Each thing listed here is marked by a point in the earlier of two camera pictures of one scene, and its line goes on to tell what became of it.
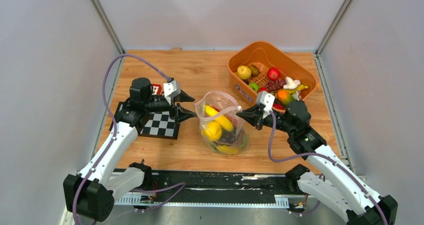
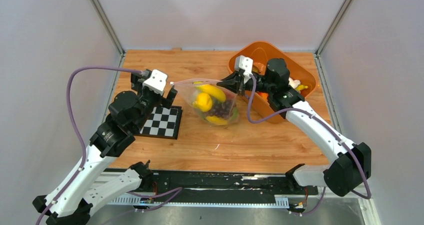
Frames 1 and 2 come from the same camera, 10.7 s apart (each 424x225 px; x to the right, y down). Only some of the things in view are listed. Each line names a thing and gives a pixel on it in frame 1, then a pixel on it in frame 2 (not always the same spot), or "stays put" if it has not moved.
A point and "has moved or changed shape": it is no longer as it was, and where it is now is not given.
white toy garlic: x=291 y=83 stays put
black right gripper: x=252 y=116 -> x=232 y=82
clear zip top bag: x=222 y=125 has moved or changed shape
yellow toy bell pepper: x=212 y=131 -> x=204 y=102
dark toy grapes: x=227 y=136 -> x=222 y=109
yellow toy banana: x=224 y=122 -> x=218 y=94
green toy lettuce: x=244 y=145 -> x=235 y=113
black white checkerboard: x=159 y=124 stays put
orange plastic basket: x=259 y=66 stays put
